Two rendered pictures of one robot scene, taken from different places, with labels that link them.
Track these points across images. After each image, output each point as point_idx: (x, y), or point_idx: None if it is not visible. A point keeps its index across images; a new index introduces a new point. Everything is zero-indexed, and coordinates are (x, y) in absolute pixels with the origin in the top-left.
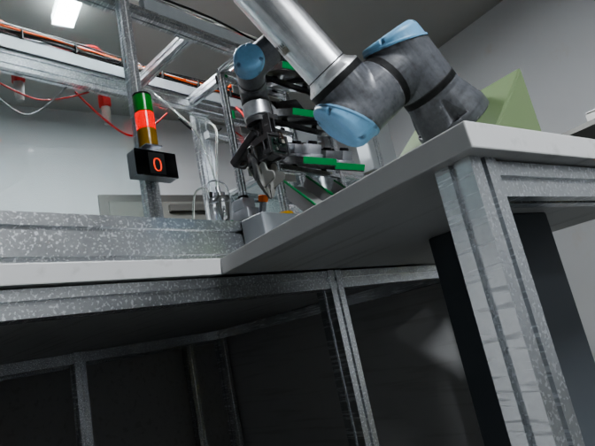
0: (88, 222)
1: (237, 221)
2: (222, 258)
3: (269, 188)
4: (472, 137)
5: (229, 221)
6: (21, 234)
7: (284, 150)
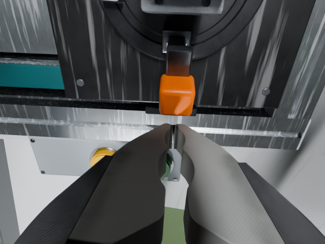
0: None
1: (21, 134)
2: (4, 142)
3: (181, 147)
4: None
5: (6, 133)
6: None
7: None
